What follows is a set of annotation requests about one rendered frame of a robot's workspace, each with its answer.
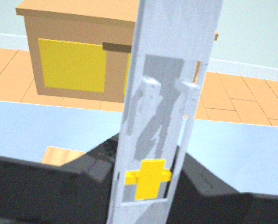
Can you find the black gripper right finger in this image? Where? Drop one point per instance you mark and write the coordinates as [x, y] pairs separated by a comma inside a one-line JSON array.
[[200, 197]]

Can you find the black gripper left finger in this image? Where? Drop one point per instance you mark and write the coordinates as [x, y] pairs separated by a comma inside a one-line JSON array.
[[76, 192]]

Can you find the light wooden board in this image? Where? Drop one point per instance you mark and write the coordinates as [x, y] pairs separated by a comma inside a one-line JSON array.
[[59, 156]]

